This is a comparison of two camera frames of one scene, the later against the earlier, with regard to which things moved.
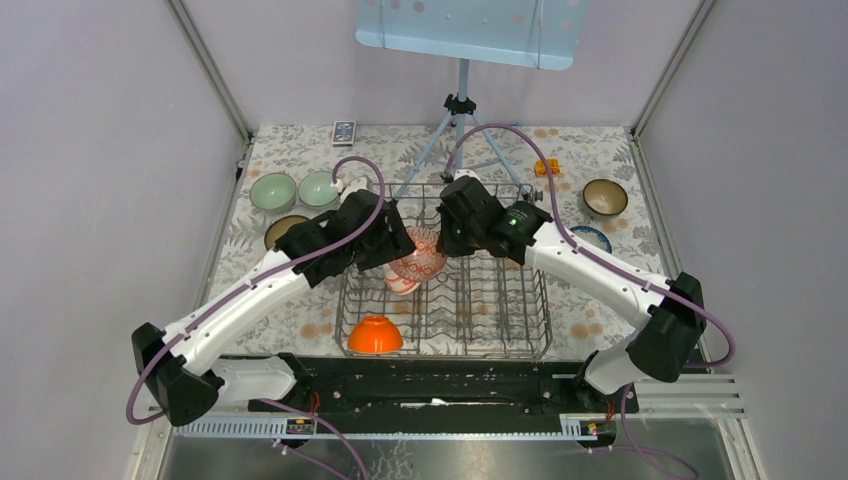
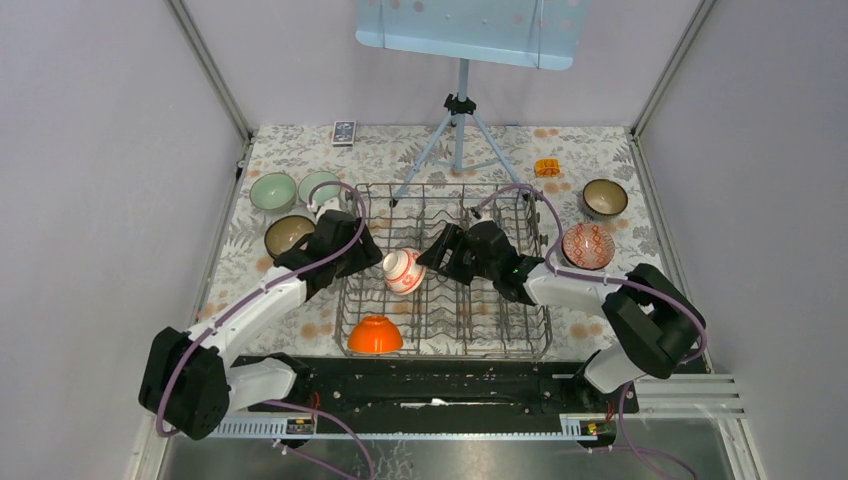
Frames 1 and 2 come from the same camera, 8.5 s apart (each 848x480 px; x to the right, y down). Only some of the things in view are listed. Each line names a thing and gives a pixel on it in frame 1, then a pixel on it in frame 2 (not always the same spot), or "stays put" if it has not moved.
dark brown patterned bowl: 605,197 stays put
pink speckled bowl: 278,227 stays put
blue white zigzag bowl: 428,258 -> 588,246
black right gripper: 449,247 -> 452,237
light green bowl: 273,192 stays put
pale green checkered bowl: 318,188 stays put
